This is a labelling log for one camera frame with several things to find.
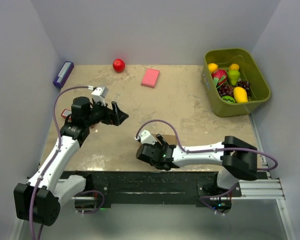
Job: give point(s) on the purple rectangular box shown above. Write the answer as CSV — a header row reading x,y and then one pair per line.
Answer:
x,y
63,74

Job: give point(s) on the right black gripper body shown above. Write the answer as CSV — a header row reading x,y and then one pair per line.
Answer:
x,y
157,145

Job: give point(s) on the green pear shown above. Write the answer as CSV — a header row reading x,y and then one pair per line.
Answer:
x,y
233,76

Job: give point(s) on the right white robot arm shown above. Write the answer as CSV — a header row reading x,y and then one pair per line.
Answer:
x,y
237,158

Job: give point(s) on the olive green plastic bin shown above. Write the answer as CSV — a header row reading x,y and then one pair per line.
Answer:
x,y
249,71

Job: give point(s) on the yellow lemon left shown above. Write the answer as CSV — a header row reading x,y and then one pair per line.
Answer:
x,y
212,67

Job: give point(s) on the yellow mango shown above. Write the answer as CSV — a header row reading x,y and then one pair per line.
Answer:
x,y
240,95

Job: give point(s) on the green round toy fruit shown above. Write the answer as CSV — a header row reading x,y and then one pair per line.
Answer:
x,y
228,99

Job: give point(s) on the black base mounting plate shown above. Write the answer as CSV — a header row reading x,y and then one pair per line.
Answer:
x,y
105,188

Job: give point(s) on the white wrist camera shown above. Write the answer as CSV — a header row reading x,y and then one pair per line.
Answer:
x,y
145,137
99,94

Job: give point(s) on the dark purple grapes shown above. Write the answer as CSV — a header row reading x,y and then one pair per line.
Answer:
x,y
227,89

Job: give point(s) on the pink sticky note pad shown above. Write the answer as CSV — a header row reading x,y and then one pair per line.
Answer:
x,y
150,78

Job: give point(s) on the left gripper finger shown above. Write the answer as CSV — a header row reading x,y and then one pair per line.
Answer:
x,y
120,117
115,108

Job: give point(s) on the orange fruit right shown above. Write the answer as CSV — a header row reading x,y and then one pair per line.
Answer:
x,y
234,67

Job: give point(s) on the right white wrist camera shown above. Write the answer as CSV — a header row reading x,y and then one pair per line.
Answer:
x,y
145,137

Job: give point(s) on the brown cardboard box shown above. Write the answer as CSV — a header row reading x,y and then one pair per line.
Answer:
x,y
170,139

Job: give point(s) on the red green dragon fruit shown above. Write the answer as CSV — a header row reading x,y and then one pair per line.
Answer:
x,y
219,77

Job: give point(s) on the red rectangular box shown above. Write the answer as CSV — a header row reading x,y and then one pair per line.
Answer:
x,y
66,115

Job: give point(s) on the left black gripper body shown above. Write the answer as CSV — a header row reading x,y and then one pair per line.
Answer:
x,y
99,114

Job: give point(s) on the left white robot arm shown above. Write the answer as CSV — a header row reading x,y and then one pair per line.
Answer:
x,y
40,199

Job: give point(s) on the red apple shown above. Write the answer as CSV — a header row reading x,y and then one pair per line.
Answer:
x,y
118,65

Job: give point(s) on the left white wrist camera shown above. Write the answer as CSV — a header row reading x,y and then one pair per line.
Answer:
x,y
99,94

